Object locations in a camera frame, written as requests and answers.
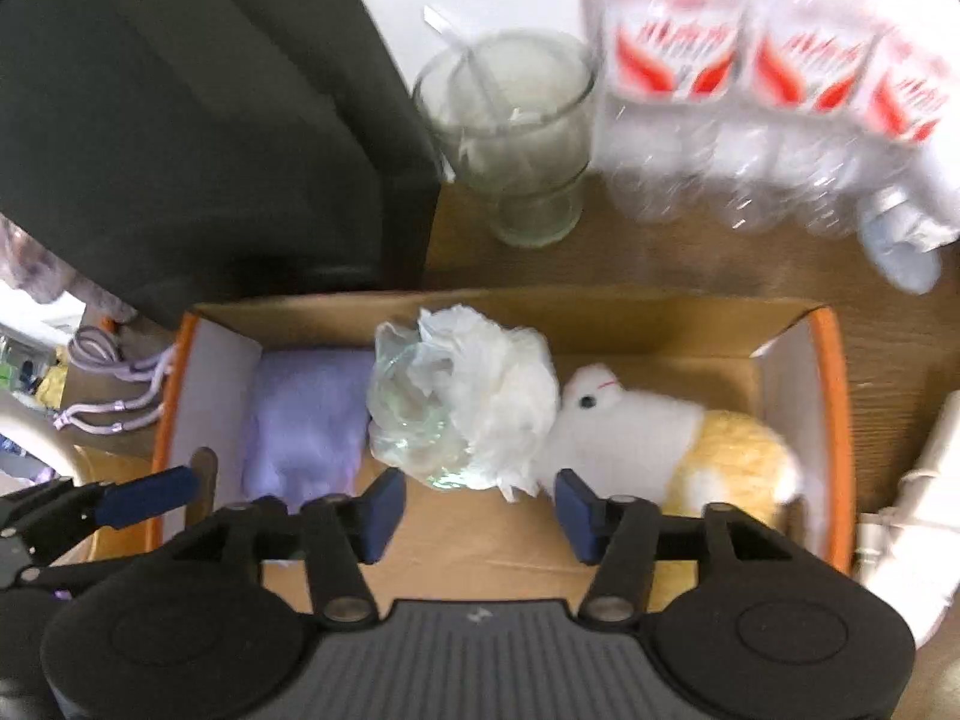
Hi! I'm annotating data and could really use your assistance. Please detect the clear glass cup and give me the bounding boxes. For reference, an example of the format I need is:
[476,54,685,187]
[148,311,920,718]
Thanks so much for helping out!
[411,28,601,248]

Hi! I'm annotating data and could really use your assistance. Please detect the lilac cord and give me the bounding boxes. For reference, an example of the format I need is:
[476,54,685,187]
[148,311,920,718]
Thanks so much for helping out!
[49,326,177,436]

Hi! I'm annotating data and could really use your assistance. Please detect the white tissue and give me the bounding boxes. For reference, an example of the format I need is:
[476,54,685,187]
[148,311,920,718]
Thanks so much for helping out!
[416,306,560,503]

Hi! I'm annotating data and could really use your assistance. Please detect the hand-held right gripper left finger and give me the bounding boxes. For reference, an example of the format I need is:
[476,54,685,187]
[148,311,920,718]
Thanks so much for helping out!
[171,467,407,627]

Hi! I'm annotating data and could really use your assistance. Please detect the clear plastic spoon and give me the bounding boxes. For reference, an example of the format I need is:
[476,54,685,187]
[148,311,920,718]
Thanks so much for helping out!
[424,6,526,128]

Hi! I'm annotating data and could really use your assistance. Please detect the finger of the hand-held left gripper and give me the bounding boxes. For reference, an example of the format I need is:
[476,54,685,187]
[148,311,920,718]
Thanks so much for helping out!
[0,465,202,595]

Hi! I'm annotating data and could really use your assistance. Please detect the white charger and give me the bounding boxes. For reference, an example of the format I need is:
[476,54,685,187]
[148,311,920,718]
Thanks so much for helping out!
[851,382,960,646]

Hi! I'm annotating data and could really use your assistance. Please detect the red cardboard box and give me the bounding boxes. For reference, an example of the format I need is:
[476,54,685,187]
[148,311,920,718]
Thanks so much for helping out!
[146,292,856,578]

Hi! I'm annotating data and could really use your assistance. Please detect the black paper bag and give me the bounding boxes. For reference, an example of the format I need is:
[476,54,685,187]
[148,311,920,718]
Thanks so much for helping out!
[0,0,443,331]

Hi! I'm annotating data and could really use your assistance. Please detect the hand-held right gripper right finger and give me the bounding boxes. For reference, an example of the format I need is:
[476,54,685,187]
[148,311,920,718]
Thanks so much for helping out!
[553,467,796,629]

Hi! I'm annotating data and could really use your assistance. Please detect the white and yellow plush toy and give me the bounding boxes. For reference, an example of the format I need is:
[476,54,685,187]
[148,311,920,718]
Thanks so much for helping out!
[536,364,802,526]

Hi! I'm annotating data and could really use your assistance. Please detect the purple cloth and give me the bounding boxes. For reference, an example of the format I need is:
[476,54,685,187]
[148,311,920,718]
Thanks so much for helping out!
[240,351,376,511]

